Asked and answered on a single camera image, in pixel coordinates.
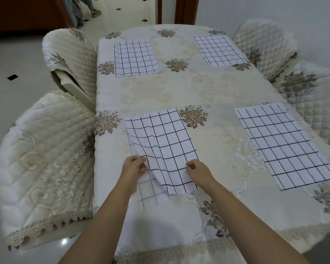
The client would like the person's left hand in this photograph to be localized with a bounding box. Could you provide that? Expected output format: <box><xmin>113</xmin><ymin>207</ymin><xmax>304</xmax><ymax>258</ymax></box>
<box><xmin>121</xmin><ymin>156</ymin><xmax>150</xmax><ymax>194</ymax></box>

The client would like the person's right hand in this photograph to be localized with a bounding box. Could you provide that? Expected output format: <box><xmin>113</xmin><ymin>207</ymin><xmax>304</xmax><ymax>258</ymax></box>
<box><xmin>186</xmin><ymin>159</ymin><xmax>218</xmax><ymax>190</ymax></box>

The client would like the white black-checked cloth placemat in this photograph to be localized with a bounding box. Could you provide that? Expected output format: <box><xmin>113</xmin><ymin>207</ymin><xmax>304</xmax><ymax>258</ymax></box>
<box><xmin>114</xmin><ymin>40</ymin><xmax>160</xmax><ymax>78</ymax></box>
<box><xmin>192</xmin><ymin>34</ymin><xmax>248</xmax><ymax>67</ymax></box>
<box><xmin>124</xmin><ymin>108</ymin><xmax>201</xmax><ymax>211</ymax></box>
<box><xmin>234</xmin><ymin>102</ymin><xmax>330</xmax><ymax>191</ymax></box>

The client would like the person's right forearm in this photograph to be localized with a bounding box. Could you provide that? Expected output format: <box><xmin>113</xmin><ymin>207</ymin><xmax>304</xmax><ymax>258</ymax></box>
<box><xmin>198</xmin><ymin>180</ymin><xmax>306</xmax><ymax>264</ymax></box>

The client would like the person's left forearm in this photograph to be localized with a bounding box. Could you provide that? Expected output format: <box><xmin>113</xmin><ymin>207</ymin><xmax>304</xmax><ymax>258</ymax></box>
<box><xmin>58</xmin><ymin>186</ymin><xmax>140</xmax><ymax>264</ymax></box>

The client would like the cream floral embroidered tablecloth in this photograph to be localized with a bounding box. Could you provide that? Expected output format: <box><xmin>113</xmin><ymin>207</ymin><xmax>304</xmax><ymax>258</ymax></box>
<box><xmin>93</xmin><ymin>24</ymin><xmax>330</xmax><ymax>264</ymax></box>

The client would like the chair with cream quilted cover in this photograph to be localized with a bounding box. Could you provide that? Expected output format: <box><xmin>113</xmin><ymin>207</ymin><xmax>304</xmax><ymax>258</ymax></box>
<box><xmin>0</xmin><ymin>91</ymin><xmax>97</xmax><ymax>252</ymax></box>
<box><xmin>233</xmin><ymin>19</ymin><xmax>299</xmax><ymax>83</ymax></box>
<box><xmin>272</xmin><ymin>61</ymin><xmax>330</xmax><ymax>158</ymax></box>
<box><xmin>42</xmin><ymin>28</ymin><xmax>98</xmax><ymax>112</ymax></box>

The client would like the grey floor fan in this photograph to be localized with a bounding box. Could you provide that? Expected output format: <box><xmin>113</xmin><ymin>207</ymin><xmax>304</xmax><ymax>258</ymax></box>
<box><xmin>63</xmin><ymin>0</ymin><xmax>86</xmax><ymax>28</ymax></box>

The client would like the brown wooden cabinet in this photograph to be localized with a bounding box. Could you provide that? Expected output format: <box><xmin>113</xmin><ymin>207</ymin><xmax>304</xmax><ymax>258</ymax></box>
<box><xmin>0</xmin><ymin>0</ymin><xmax>74</xmax><ymax>39</ymax></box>

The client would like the brown wooden door frame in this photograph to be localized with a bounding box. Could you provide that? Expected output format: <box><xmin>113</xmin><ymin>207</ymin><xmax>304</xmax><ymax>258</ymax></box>
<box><xmin>157</xmin><ymin>0</ymin><xmax>200</xmax><ymax>25</ymax></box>

